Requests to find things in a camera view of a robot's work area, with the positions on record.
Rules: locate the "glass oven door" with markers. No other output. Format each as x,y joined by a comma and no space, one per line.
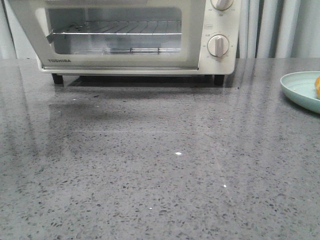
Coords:
39,18

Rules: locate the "metal wire oven rack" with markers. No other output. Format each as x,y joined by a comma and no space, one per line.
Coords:
113,28

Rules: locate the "upper oven control knob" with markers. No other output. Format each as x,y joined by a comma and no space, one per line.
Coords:
221,5

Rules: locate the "grey curtain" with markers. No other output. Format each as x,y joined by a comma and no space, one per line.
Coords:
268,29

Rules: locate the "white Toshiba toaster oven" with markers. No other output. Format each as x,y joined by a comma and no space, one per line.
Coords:
215,22

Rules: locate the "golden croissant bread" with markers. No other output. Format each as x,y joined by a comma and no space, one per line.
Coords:
317,87

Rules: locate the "lower oven control knob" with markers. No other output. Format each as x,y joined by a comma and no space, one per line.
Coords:
218,45

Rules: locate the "oven control knob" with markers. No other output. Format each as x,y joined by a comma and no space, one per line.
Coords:
218,45
221,5

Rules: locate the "mint green plate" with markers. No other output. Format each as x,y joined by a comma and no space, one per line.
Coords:
299,87

